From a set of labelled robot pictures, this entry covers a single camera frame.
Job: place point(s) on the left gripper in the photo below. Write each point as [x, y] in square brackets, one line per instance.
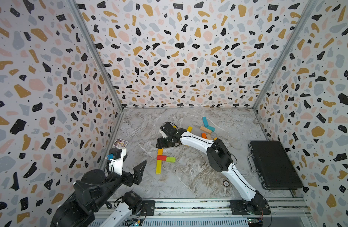
[137, 174]

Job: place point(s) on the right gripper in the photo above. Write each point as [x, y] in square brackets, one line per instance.
[159, 144]

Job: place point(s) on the orange-yellow long block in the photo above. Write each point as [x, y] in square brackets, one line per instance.
[160, 152]

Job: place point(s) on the red block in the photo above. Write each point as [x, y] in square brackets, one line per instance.
[161, 157]

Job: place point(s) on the lime green block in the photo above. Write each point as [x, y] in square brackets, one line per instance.
[170, 159]

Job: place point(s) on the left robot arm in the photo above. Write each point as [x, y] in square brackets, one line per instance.
[91, 193]

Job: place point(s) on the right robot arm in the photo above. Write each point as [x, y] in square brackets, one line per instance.
[220, 159]

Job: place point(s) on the small printed card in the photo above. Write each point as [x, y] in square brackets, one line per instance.
[120, 143]

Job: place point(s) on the natural wood upper block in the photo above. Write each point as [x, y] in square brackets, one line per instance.
[206, 130]

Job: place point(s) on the teal long block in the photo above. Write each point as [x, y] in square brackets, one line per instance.
[205, 122]

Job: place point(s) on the teal small block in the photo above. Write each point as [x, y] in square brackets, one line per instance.
[211, 128]

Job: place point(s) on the round table grommet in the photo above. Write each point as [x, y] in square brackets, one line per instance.
[226, 183]

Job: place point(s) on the black carrying case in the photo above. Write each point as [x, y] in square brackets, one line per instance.
[273, 166]

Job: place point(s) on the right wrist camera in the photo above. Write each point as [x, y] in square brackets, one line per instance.
[162, 131]

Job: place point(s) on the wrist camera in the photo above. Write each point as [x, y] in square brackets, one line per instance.
[162, 131]
[115, 160]

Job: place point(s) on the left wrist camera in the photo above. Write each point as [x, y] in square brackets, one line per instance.
[115, 160]

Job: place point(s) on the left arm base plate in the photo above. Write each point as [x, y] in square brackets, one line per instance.
[144, 208]

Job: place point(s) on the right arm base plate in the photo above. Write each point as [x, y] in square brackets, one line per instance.
[241, 207]

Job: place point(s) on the aluminium front rail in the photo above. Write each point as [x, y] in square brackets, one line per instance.
[285, 212]

